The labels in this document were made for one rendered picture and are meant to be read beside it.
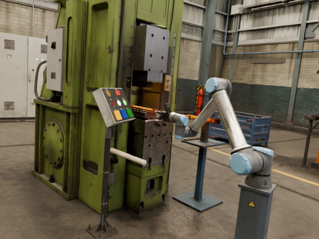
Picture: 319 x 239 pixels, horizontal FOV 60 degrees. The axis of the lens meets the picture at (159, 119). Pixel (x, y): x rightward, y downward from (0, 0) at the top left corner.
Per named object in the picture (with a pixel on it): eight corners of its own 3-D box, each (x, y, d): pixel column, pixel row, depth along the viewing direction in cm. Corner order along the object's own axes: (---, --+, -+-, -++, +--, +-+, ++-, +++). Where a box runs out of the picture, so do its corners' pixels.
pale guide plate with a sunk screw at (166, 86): (170, 91, 293) (171, 75, 291) (164, 90, 287) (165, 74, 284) (168, 91, 295) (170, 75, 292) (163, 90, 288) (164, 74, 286)
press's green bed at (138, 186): (164, 204, 289) (168, 161, 283) (138, 215, 262) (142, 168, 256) (131, 187, 327) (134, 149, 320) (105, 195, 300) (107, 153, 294)
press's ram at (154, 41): (172, 73, 274) (175, 32, 268) (143, 70, 246) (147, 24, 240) (143, 72, 302) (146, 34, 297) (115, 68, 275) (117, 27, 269)
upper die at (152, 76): (162, 82, 265) (163, 72, 264) (146, 81, 251) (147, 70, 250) (133, 80, 294) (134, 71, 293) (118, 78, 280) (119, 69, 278)
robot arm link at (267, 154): (275, 173, 197) (278, 149, 194) (261, 176, 186) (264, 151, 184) (257, 166, 209) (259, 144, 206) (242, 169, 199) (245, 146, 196)
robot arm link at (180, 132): (188, 140, 244) (190, 126, 242) (178, 140, 237) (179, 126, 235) (181, 137, 251) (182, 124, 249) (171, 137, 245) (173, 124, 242)
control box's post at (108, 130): (105, 231, 230) (113, 103, 215) (101, 232, 228) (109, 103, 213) (103, 229, 233) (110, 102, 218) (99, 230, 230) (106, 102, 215)
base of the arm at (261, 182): (274, 184, 202) (276, 171, 201) (268, 191, 186) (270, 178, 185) (248, 177, 212) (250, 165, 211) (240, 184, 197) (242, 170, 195)
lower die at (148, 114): (159, 118, 270) (159, 110, 269) (144, 119, 256) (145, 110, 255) (131, 113, 299) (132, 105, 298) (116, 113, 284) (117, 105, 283)
